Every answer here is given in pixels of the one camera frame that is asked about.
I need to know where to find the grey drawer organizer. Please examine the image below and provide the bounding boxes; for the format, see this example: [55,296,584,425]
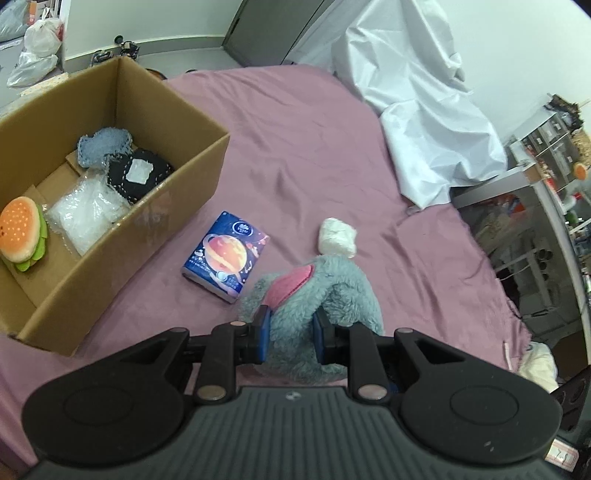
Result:
[521,111,580,163]

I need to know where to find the black pad with white patch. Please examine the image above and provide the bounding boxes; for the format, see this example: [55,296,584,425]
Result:
[106,148,177,205]

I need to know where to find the white cover cloth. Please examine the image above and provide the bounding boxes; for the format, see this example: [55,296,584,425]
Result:
[331,0,509,209]

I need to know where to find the grey plush toy pink ears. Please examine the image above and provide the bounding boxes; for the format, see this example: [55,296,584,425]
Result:
[237,257,387,387]

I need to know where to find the grey door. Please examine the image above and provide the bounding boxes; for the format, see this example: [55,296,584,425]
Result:
[225,0,326,66]

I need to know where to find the blue-grey knitted cloth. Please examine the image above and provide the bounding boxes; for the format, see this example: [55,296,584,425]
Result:
[76,126,135,169]

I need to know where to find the clear plastic bag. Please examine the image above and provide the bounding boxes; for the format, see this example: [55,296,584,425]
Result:
[45,170,133,257]

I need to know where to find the brown cardboard box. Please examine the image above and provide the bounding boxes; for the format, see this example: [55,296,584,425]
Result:
[0,55,232,357]

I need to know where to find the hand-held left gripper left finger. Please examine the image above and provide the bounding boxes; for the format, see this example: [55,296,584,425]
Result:
[107,305,273,402]

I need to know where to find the blue planet print tissue pack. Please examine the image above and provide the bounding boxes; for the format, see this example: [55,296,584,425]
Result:
[181,211,271,304]

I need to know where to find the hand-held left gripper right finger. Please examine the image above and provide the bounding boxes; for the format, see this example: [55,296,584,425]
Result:
[311,306,468,402]

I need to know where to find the metal shelf unit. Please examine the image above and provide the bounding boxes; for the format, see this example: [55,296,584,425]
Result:
[451,161,591,333]

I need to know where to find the grey plastic bag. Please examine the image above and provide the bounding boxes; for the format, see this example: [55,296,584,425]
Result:
[0,0,34,43]

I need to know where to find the white plastic bag red print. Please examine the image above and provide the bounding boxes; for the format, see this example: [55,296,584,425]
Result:
[23,8,65,59]

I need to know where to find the burger plush toy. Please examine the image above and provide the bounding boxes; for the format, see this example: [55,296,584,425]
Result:
[0,196,49,274]

